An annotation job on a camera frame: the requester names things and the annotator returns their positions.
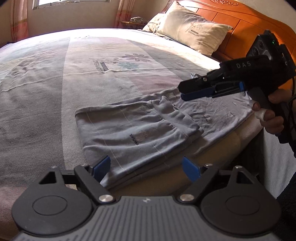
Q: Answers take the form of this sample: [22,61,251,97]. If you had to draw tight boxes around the bed with patchwork sheet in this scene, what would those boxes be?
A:
[0,28,264,232]

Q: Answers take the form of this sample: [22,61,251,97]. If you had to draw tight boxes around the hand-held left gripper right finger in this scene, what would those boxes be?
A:
[178,156,257,204]

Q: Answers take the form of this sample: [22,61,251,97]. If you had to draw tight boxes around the large cream pillow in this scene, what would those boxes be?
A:
[154,2,233,56]

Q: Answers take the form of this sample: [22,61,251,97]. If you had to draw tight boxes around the wooden headboard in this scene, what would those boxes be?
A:
[162,0,296,91]

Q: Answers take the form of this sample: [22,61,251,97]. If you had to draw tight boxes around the pink curtain beside cord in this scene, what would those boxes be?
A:
[10,0,29,39]

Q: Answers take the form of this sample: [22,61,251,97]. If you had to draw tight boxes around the person's black jacket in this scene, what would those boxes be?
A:
[276,171,296,241]

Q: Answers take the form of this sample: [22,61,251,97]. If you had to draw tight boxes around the wooden nightstand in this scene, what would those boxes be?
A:
[118,20,148,29]

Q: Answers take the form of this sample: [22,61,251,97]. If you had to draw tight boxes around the pink curtain beside nightstand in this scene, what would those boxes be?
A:
[115,0,132,29]

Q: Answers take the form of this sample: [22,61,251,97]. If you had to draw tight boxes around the person's right hand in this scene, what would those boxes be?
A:
[252,89,294,135]

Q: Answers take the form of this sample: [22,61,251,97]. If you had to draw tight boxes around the grey pants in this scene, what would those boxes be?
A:
[74,73,253,189]

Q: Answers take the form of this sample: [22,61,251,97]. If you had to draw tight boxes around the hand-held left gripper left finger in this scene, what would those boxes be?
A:
[39,156,114,204]

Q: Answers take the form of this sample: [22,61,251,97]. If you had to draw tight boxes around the small cream pillow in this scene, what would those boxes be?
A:
[142,13,165,33]

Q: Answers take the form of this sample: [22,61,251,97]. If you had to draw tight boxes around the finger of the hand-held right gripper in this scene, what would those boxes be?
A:
[181,82,245,101]
[178,71,226,95]

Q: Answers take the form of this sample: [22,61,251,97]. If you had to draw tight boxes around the window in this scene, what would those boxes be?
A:
[32,0,111,10]

